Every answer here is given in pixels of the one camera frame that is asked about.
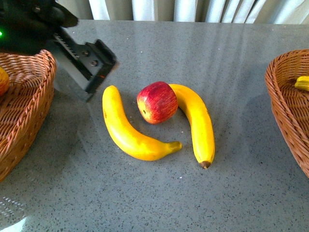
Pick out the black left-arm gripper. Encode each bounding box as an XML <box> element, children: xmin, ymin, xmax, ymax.
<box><xmin>0</xmin><ymin>0</ymin><xmax>117</xmax><ymax>102</ymax></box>

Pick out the red apple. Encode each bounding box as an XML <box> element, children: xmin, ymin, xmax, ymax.
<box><xmin>137</xmin><ymin>81</ymin><xmax>178</xmax><ymax>125</ymax></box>

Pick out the yellow banana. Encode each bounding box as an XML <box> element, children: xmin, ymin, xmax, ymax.
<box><xmin>169</xmin><ymin>84</ymin><xmax>215</xmax><ymax>169</ymax></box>
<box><xmin>294</xmin><ymin>76</ymin><xmax>309</xmax><ymax>91</ymax></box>
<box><xmin>102</xmin><ymin>85</ymin><xmax>182</xmax><ymax>161</ymax></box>

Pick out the left wicker basket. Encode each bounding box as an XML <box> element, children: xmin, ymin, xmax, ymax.
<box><xmin>0</xmin><ymin>50</ymin><xmax>56</xmax><ymax>180</ymax></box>

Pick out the wicker basket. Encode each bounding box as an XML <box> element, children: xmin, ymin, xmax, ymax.
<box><xmin>265</xmin><ymin>49</ymin><xmax>309</xmax><ymax>176</ymax></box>
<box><xmin>0</xmin><ymin>50</ymin><xmax>56</xmax><ymax>180</ymax></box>

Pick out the yellow-red apple in basket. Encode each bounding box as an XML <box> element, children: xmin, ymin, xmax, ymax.
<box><xmin>0</xmin><ymin>67</ymin><xmax>10</xmax><ymax>96</ymax></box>

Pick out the right wicker basket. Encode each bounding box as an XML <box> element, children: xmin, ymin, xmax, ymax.
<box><xmin>265</xmin><ymin>49</ymin><xmax>309</xmax><ymax>176</ymax></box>

